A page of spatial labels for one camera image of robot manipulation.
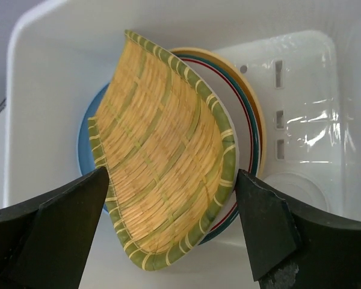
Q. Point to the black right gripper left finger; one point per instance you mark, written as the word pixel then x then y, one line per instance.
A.
pixel 45 240

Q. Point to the fan-shaped bamboo tray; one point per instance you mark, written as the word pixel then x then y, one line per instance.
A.
pixel 169 147

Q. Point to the blue plate in bin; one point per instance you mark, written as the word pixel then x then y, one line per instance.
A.
pixel 83 148

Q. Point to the white bowl patterned rim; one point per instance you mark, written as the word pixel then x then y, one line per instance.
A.
pixel 243 132

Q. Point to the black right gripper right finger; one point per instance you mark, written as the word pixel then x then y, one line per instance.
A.
pixel 291 244

